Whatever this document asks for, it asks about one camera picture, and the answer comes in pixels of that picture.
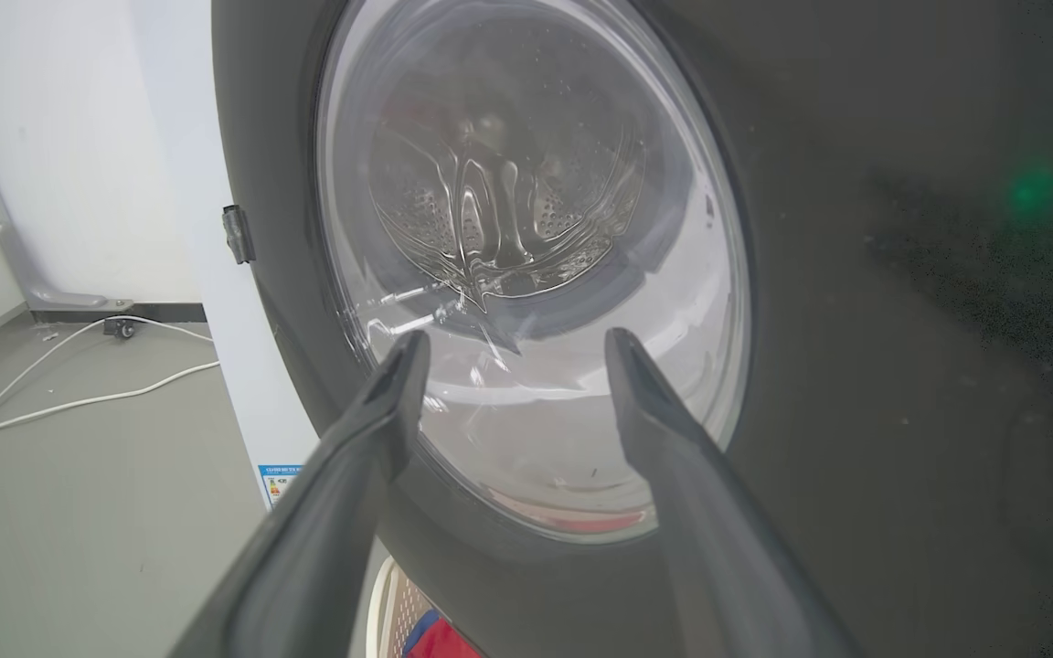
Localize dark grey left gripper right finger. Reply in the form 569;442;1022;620
604;328;856;658

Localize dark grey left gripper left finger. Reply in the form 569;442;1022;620
167;330;432;658

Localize dark grey washing machine door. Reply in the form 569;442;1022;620
212;0;1053;658

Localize white washing machine body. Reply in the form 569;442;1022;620
129;0;392;658

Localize energy label sticker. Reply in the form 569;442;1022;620
258;463;304;509

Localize white laundry basket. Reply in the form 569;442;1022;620
367;556;441;658

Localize blue garment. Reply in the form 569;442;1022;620
401;609;445;657

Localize red garment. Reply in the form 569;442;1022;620
417;620;484;658

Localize white power cable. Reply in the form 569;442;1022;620
0;315;221;485

